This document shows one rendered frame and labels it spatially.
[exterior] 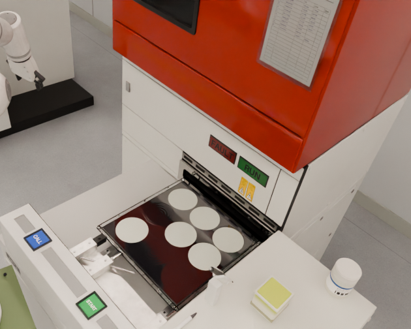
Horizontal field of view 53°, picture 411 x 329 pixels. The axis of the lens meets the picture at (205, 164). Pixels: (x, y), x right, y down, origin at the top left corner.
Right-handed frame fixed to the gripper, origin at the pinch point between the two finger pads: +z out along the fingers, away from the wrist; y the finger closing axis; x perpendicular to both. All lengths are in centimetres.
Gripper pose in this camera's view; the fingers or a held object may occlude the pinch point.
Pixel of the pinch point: (30, 81)
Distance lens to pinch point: 178.2
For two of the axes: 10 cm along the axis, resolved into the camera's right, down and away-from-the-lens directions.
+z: -1.3, 4.7, 8.7
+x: 4.6, -7.5, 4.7
